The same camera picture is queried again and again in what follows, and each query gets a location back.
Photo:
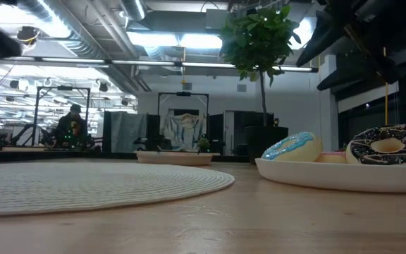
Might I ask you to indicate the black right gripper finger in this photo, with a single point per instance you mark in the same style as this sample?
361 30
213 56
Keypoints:
351 79
324 39

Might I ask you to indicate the large light blue iced donut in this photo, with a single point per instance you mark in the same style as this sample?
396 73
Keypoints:
301 151

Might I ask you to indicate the green leafy plant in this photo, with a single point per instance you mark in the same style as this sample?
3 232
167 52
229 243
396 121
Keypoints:
259 35

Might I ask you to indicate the large pink iced donut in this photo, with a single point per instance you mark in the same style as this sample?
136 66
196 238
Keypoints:
331 157

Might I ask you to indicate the white plate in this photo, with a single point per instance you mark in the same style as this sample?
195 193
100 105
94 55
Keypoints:
340 178

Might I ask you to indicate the black cabinet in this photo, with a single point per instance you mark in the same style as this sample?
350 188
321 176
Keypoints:
252 118

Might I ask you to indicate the small green background plant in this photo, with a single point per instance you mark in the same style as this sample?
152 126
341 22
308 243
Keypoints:
203 144

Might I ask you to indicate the white draped sheet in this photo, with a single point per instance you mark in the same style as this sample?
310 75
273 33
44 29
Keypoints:
183 128

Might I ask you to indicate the grey plate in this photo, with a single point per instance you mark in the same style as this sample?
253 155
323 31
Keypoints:
175 159

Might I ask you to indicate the grey fabric cover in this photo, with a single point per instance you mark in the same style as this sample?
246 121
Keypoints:
127 130

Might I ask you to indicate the person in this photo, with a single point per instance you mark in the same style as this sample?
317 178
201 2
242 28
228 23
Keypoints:
70 128

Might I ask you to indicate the white round woven placemat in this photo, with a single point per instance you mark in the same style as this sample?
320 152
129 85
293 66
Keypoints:
83 187

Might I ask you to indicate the background work table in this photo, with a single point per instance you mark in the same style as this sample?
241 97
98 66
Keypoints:
19 152

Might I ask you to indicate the black rig frame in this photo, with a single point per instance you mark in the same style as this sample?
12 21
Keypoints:
62 87
183 94

